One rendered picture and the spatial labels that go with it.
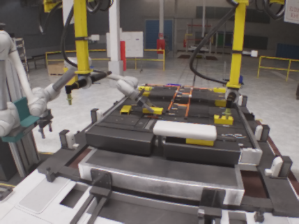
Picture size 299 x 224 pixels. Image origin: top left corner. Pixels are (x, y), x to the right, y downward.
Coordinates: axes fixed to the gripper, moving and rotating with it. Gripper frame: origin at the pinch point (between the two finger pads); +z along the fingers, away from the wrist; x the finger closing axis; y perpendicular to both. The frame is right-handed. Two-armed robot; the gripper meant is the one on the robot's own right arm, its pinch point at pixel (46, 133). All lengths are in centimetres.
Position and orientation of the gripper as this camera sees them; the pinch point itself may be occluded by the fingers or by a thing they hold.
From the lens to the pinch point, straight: 189.4
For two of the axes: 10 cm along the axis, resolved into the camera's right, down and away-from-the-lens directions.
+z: 0.0, 9.3, 3.7
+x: -0.6, 3.7, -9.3
